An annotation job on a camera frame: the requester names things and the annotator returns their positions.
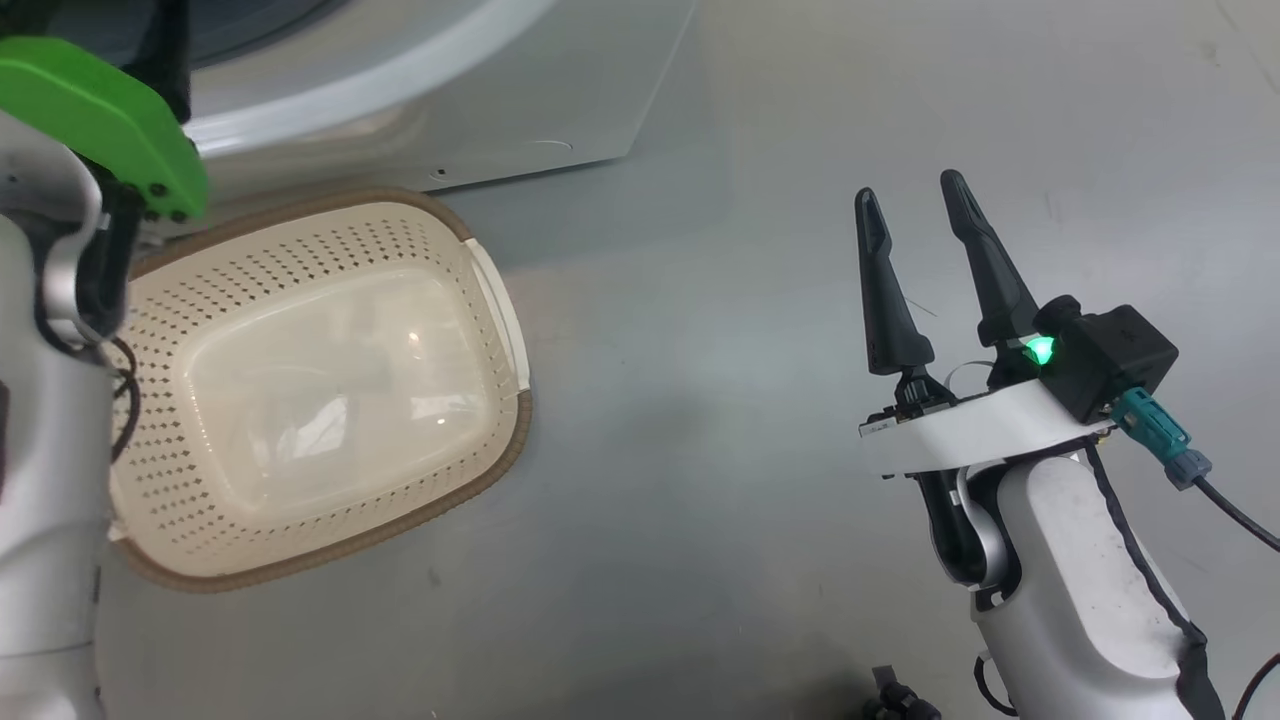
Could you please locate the cream perforated laundry basket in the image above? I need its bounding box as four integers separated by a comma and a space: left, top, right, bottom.
108, 185, 534, 594

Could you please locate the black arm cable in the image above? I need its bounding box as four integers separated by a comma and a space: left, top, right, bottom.
1083, 445, 1229, 720
104, 335, 143, 464

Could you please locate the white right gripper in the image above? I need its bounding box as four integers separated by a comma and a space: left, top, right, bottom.
855, 169, 1116, 480

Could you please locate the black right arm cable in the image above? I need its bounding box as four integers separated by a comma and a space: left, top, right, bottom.
1083, 445, 1229, 720

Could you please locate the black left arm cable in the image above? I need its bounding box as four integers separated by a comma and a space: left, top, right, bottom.
104, 335, 143, 464

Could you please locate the white front-load washing machine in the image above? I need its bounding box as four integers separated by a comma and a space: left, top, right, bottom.
120, 0, 701, 197

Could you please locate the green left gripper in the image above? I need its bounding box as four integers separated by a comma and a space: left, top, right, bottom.
0, 37, 210, 223

